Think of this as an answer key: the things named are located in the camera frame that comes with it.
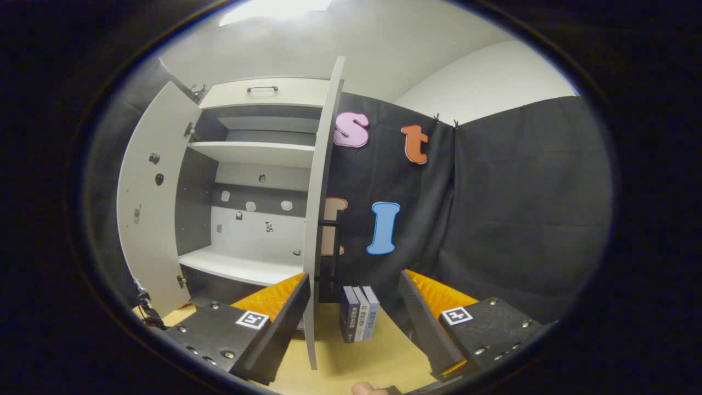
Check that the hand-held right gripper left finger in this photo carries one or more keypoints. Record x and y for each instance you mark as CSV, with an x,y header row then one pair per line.
x,y
285,323

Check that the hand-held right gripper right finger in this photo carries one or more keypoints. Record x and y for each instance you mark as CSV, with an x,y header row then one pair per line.
x,y
425,323

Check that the white cabinet door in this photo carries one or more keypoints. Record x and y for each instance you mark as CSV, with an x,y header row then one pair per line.
x,y
315,219
153,219

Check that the metal door hinge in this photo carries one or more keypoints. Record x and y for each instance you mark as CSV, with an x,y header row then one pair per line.
x,y
181,281
190,130

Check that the white and grey cabinet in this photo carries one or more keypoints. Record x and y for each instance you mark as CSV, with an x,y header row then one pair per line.
x,y
192,208

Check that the white cabinet shelf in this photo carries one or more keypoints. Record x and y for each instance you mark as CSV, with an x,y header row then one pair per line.
x,y
258,153

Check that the light blue book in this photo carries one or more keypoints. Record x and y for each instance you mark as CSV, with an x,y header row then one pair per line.
x,y
373,312

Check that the dark blue book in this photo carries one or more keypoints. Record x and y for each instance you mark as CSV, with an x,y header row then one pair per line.
x,y
348,315

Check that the white spine book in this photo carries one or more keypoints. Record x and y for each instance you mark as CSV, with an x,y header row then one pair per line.
x,y
362,315

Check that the white drawer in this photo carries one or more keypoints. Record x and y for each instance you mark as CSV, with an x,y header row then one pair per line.
x,y
230,94

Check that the ceiling light panel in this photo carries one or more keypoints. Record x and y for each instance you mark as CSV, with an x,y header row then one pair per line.
x,y
274,10

